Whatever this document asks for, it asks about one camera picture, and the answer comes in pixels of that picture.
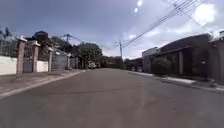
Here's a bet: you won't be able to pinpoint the dark low building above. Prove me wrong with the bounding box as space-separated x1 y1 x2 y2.
126 33 224 85

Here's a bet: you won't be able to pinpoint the grey concrete sidewalk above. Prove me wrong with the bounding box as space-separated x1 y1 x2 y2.
0 69 86 100

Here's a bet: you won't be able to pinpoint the grey metal gate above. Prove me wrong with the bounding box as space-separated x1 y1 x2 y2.
51 53 69 72

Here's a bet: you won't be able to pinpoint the green tree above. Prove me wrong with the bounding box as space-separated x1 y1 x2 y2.
78 43 104 69

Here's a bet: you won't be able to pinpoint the white wall with brick pillars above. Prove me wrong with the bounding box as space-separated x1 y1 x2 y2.
0 35 54 76

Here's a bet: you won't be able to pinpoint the dark green bush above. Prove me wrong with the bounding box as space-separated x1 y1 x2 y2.
153 57 172 76

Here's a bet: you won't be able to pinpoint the utility pole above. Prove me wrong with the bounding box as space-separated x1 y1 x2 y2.
117 40 124 60

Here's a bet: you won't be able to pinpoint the vehicle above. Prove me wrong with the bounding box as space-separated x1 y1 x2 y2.
87 61 98 70

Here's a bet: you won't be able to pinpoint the pale concrete sidewalk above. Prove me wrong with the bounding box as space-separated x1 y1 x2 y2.
128 70 224 94

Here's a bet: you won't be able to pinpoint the grey asphalt road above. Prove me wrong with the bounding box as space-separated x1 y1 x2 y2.
0 68 224 128

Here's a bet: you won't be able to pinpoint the overhead wires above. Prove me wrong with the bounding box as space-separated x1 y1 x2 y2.
59 0 214 48

